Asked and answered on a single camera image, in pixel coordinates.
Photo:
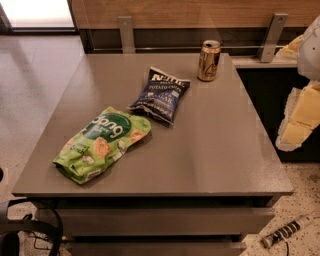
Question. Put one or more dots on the orange soda can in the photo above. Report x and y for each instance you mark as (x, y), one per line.
(208, 60)

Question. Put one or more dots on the white power strip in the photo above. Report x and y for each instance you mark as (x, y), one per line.
(287, 231)

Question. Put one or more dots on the green rice chip bag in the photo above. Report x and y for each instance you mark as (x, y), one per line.
(100, 144)

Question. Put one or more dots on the grey table drawer unit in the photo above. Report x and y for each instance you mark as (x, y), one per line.
(159, 227)

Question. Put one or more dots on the right metal bracket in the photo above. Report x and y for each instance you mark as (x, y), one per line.
(267, 49)

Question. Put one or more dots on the black chair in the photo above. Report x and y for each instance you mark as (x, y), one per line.
(9, 228)

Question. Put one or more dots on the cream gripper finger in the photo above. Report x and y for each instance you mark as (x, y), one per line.
(290, 51)
(301, 117)

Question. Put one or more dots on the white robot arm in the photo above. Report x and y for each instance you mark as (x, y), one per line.
(308, 57)

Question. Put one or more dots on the metal bracket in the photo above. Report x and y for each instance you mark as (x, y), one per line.
(267, 49)
(126, 34)

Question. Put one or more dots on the blue potato chip bag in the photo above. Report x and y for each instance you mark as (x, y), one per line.
(161, 95)

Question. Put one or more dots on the left metal bracket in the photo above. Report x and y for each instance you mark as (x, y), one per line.
(126, 34)

